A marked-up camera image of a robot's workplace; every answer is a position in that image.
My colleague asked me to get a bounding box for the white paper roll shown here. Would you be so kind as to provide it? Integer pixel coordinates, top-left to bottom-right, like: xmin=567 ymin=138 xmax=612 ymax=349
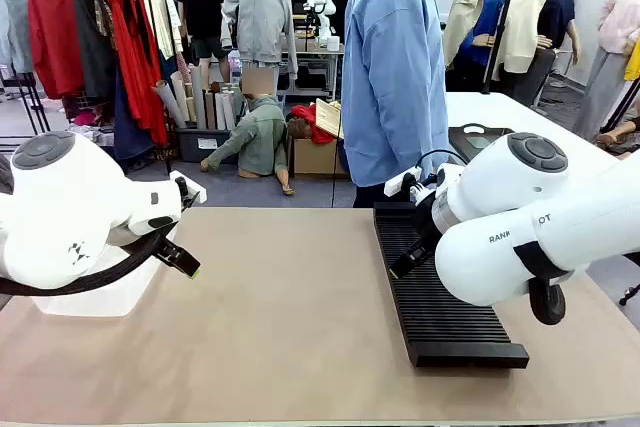
xmin=214 ymin=91 xmax=228 ymax=132

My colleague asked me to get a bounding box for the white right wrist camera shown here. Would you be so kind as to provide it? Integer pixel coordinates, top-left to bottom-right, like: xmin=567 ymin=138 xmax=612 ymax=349
xmin=384 ymin=165 xmax=424 ymax=197

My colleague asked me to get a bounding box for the red cloth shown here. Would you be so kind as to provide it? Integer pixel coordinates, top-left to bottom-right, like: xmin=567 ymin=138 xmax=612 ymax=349
xmin=291 ymin=103 xmax=341 ymax=146

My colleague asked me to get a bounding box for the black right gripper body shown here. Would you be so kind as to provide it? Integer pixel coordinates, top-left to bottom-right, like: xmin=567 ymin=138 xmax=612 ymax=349
xmin=412 ymin=195 xmax=445 ymax=249

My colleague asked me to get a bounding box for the grey paper roll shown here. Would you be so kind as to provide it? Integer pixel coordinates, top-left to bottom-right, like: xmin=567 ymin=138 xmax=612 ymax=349
xmin=189 ymin=64 xmax=208 ymax=130
xmin=152 ymin=79 xmax=188 ymax=130

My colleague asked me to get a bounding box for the mannequin in beige coat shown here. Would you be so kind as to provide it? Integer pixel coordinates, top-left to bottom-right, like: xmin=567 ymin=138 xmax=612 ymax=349
xmin=443 ymin=0 xmax=507 ymax=93

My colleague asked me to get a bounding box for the cream paper roll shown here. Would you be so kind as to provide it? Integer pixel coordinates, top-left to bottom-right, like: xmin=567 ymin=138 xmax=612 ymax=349
xmin=169 ymin=70 xmax=198 ymax=124

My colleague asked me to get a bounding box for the small white robot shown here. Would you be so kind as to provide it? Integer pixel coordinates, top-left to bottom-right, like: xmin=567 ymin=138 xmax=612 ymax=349
xmin=303 ymin=0 xmax=337 ymax=43

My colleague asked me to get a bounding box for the black right arm cable loop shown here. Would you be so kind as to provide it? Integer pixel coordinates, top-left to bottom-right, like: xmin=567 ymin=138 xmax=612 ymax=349
xmin=528 ymin=276 xmax=568 ymax=326

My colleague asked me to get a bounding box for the mannequin in grey hoodie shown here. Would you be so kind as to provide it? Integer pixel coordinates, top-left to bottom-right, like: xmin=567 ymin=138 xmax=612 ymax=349
xmin=220 ymin=0 xmax=300 ymax=81

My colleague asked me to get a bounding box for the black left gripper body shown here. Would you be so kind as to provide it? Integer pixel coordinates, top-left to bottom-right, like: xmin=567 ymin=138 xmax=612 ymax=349
xmin=156 ymin=232 xmax=182 ymax=262

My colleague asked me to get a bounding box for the black tray with handle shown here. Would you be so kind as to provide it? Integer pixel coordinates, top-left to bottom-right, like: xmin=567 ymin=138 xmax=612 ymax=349
xmin=447 ymin=123 xmax=516 ymax=164

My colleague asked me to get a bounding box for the black slotted PCB rack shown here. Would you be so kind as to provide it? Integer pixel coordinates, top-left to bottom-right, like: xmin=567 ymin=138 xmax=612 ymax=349
xmin=373 ymin=200 xmax=530 ymax=370

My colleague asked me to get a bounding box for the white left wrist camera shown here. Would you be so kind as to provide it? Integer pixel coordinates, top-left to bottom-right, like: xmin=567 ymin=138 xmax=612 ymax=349
xmin=168 ymin=171 xmax=208 ymax=204

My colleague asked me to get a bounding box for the grey metal shelf table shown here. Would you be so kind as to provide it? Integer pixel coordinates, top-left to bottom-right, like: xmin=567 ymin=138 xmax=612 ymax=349
xmin=277 ymin=36 xmax=346 ymax=101

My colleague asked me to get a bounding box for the mannequin in pink top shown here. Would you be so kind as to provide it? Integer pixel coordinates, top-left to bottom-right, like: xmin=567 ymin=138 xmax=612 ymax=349
xmin=572 ymin=0 xmax=640 ymax=141

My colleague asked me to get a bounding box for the white plastic bin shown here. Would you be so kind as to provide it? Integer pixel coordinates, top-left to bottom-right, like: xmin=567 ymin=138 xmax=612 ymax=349
xmin=30 ymin=226 xmax=180 ymax=319

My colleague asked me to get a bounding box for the black tripod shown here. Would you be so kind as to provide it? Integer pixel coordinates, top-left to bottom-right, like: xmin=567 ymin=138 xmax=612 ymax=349
xmin=481 ymin=0 xmax=521 ymax=96

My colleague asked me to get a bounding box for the red long dress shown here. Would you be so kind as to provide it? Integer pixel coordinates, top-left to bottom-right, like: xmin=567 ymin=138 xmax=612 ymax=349
xmin=106 ymin=0 xmax=169 ymax=147

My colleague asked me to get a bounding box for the dark storage bin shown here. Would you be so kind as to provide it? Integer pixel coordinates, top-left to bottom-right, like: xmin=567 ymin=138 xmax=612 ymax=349
xmin=176 ymin=126 xmax=240 ymax=164

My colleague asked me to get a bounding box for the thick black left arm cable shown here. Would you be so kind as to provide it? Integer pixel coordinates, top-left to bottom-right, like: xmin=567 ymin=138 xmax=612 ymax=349
xmin=0 ymin=229 xmax=176 ymax=298

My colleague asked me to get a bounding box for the thin black camera cable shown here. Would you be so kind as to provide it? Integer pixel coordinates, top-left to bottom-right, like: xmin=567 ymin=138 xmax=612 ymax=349
xmin=416 ymin=148 xmax=470 ymax=183

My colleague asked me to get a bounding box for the black hanging garment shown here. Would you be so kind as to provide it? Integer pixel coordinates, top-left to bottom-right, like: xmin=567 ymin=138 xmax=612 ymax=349
xmin=73 ymin=0 xmax=119 ymax=101

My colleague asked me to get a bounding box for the grey knit garment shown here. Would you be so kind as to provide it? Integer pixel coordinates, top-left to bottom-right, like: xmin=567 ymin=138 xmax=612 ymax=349
xmin=0 ymin=0 xmax=37 ymax=75

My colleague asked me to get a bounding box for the mannequin in cream jacket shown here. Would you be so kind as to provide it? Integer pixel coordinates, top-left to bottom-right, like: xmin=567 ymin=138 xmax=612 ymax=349
xmin=502 ymin=0 xmax=585 ymax=106

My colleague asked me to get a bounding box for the seated mannequin in green jacket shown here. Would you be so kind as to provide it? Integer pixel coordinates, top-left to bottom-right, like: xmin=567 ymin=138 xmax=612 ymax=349
xmin=200 ymin=66 xmax=296 ymax=196

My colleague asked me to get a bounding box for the red shirt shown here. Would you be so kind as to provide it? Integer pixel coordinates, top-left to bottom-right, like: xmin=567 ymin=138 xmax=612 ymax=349
xmin=28 ymin=0 xmax=85 ymax=101

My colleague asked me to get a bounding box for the person in blue shirt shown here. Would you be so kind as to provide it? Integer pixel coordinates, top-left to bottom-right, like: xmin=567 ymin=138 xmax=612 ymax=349
xmin=341 ymin=0 xmax=450 ymax=209

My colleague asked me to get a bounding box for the black metal floor stand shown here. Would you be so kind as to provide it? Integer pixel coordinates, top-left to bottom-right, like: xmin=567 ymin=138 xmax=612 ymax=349
xmin=0 ymin=64 xmax=52 ymax=138

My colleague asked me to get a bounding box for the light wooden board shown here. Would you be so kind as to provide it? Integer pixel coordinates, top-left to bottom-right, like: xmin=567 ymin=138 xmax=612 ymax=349
xmin=315 ymin=98 xmax=344 ymax=139

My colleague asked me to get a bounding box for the cardboard box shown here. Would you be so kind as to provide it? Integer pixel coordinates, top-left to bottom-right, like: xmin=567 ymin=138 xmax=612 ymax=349
xmin=288 ymin=135 xmax=351 ymax=180

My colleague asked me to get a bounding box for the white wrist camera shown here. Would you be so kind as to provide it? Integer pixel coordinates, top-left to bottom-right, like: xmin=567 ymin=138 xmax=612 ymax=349
xmin=168 ymin=171 xmax=208 ymax=204
xmin=384 ymin=165 xmax=424 ymax=197

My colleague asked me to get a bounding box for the white table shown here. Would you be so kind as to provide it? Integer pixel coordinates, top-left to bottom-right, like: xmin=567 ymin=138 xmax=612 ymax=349
xmin=443 ymin=91 xmax=624 ymax=183

